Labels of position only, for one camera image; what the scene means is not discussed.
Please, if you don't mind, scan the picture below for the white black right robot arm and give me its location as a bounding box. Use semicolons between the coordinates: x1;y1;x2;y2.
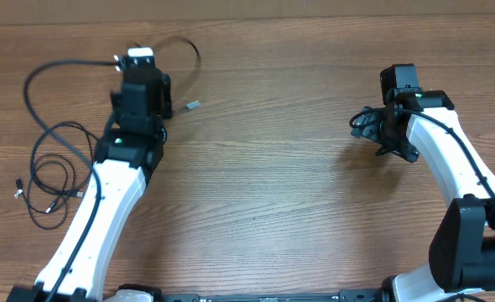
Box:
349;89;495;301

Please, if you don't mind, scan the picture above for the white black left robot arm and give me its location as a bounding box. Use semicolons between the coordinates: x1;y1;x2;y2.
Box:
8;68;172;301

